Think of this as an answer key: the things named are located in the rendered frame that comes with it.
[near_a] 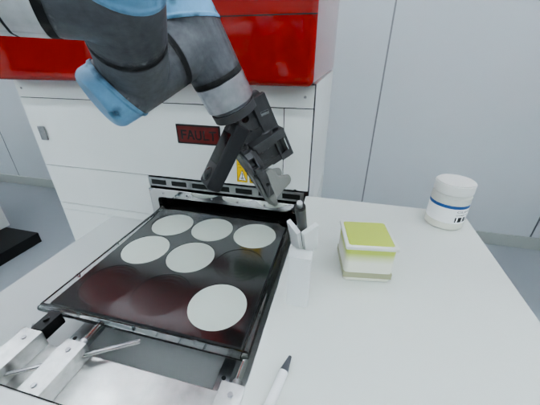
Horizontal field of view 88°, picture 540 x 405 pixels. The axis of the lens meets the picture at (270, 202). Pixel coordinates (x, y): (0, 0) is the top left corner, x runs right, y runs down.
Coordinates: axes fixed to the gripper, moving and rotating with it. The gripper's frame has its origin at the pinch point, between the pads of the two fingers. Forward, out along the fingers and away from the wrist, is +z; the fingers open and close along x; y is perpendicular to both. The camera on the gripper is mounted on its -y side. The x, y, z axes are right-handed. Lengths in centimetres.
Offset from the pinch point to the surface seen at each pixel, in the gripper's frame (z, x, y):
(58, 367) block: -6.7, -11.0, -37.9
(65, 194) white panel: -5, 59, -46
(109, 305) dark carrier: -3.1, -1.5, -33.0
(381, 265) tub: 4.0, -22.4, 5.8
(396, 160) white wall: 105, 87, 114
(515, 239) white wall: 181, 23, 153
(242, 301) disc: 5.6, -10.9, -14.7
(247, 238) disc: 9.7, 6.1, -7.4
